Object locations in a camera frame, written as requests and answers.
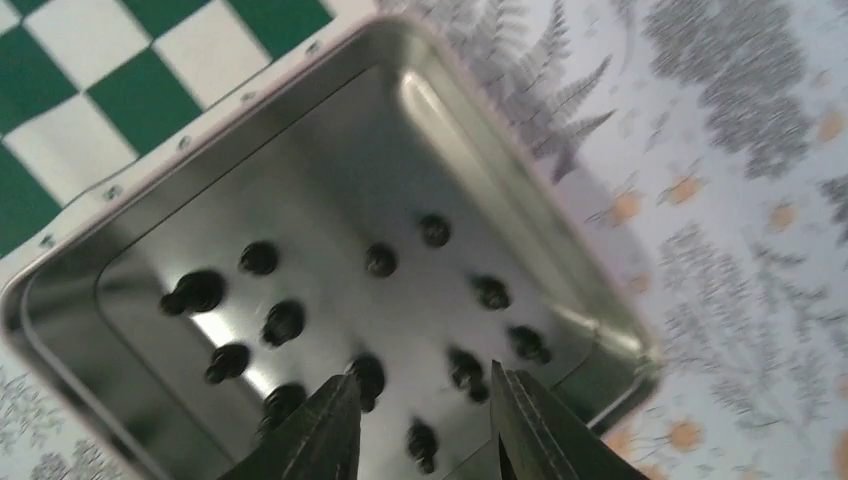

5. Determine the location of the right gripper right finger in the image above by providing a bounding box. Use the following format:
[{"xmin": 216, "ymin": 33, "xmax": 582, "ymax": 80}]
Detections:
[{"xmin": 490, "ymin": 361, "xmax": 647, "ymax": 480}]

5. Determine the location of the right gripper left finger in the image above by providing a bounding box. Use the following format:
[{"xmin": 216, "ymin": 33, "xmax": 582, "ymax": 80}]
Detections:
[{"xmin": 222, "ymin": 374, "xmax": 362, "ymax": 480}]

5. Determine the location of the black chess piece in tin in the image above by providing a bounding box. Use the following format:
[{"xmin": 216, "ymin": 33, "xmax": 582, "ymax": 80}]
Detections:
[
  {"xmin": 159, "ymin": 270, "xmax": 226, "ymax": 316},
  {"xmin": 238, "ymin": 241, "xmax": 279, "ymax": 276},
  {"xmin": 471, "ymin": 275, "xmax": 511, "ymax": 311},
  {"xmin": 260, "ymin": 299, "xmax": 305, "ymax": 347},
  {"xmin": 419, "ymin": 214, "xmax": 452, "ymax": 248},
  {"xmin": 365, "ymin": 243, "xmax": 397, "ymax": 278}
]

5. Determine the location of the floral patterned table mat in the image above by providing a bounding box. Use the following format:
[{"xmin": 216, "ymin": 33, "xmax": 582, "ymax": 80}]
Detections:
[{"xmin": 1, "ymin": 1, "xmax": 847, "ymax": 479}]

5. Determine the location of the green white chessboard mat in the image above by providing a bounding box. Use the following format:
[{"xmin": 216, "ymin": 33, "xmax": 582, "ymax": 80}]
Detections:
[{"xmin": 1, "ymin": 1, "xmax": 374, "ymax": 254}]

